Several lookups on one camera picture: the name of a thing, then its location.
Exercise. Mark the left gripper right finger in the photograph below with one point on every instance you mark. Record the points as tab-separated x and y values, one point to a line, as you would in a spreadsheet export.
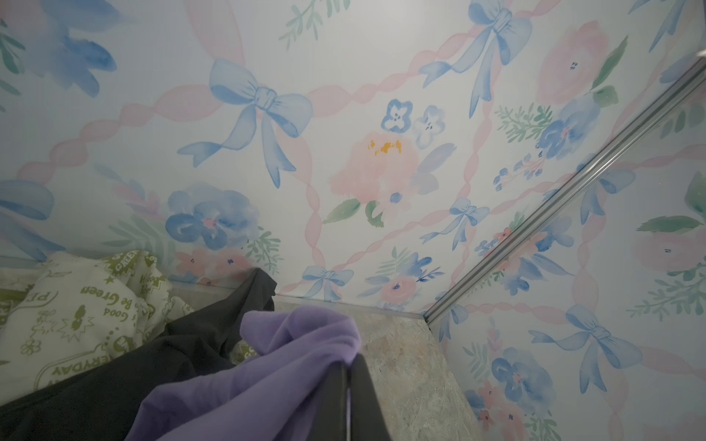
365	413

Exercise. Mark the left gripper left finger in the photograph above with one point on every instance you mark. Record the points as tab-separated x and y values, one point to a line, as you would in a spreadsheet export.
330	420

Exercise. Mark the purple cloth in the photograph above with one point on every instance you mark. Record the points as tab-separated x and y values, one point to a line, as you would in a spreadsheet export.
272	396

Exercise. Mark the black cloth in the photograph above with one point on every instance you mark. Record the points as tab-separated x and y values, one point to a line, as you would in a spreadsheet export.
102	403

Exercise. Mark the cream green printed cloth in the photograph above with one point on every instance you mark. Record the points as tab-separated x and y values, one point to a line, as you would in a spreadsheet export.
69	315

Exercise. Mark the right aluminium corner post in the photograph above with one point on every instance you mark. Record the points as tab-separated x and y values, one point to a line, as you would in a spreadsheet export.
621	144

